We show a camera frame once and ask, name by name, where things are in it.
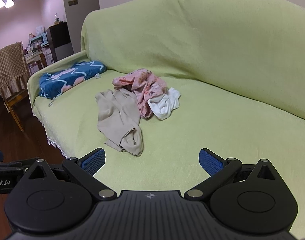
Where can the chair with quilted brown cover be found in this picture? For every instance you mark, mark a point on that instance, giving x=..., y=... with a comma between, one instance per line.
x=10, y=67

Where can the white side table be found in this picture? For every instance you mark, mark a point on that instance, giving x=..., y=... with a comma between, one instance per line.
x=36, y=57

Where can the teal toaster oven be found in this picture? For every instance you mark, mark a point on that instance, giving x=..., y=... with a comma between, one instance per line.
x=38, y=40

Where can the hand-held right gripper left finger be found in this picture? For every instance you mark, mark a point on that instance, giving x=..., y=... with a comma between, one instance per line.
x=93, y=161

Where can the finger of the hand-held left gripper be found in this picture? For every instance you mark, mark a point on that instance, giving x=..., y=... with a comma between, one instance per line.
x=7, y=166

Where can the black fridge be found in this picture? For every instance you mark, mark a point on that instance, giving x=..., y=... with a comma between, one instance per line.
x=60, y=40

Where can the blue patterned blanket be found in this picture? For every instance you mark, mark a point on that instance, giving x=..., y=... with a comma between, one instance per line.
x=67, y=78

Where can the pink floral garment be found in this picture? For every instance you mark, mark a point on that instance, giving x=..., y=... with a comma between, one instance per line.
x=142, y=90

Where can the green covered sofa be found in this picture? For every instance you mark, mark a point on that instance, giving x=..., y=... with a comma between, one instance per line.
x=205, y=55

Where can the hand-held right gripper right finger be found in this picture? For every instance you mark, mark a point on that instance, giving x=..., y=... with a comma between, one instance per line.
x=210, y=162

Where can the white garment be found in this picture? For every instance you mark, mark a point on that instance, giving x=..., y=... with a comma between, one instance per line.
x=165, y=106

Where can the beige pants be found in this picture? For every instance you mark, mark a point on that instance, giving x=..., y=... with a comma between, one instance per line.
x=117, y=120

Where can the clear bottle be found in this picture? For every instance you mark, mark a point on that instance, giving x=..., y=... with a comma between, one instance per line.
x=56, y=18

